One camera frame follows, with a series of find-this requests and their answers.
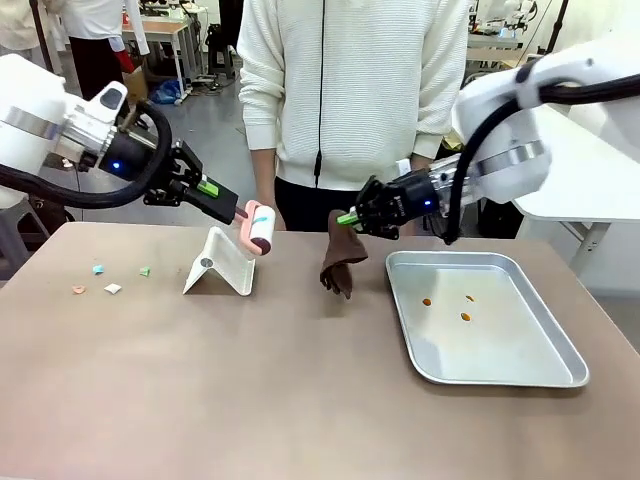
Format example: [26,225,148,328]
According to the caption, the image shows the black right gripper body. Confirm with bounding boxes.
[392,168,446,224]

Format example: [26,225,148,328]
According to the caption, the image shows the blue plastic bag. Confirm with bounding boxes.
[149,78,182,106]

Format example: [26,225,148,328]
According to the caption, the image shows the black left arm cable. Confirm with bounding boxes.
[0,99,174,209]

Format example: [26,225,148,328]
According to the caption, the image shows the wooden top workbench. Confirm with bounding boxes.
[121,14,194,99]

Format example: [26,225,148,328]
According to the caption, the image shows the person's right hand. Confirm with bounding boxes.
[256,192,287,231]

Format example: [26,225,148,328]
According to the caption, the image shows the person's right forearm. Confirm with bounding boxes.
[249,147,279,201]

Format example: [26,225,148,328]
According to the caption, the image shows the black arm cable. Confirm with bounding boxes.
[443,73,640,246]
[0,99,174,209]

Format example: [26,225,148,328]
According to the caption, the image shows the brown cloth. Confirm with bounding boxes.
[319,209,370,300]

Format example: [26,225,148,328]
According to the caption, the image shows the silver metal tray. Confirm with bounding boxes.
[384,250,590,389]

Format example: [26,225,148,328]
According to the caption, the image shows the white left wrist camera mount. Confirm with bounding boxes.
[54,81,130,169]

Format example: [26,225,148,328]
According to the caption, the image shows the bystander in white top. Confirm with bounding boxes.
[0,0,51,51]

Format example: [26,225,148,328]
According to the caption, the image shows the white knit zip sweater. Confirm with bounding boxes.
[235,0,471,192]

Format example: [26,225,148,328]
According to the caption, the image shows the white lint roller stand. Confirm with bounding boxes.
[182,225,256,297]

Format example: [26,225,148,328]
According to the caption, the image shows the black tripod pole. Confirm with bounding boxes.
[537,0,571,56]

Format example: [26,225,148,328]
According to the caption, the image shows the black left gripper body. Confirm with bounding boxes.
[98,130,174,194]

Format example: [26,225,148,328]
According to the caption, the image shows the bystander in black trousers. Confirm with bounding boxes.
[58,0,152,101]

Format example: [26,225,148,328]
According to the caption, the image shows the cluttered lab workbench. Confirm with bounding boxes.
[467,19,551,71]

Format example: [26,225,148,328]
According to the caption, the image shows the pink lint roller black handle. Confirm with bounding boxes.
[182,187,277,257]

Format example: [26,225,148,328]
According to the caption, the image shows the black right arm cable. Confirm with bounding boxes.
[443,73,640,246]

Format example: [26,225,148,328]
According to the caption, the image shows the grey stool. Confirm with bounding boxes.
[0,194,76,281]

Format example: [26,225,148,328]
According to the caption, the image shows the black trousers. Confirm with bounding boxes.
[273,174,416,234]

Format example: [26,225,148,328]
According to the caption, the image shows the black stool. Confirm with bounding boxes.
[206,22,237,81]

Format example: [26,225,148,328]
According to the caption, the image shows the cardboard box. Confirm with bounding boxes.
[121,62,150,105]

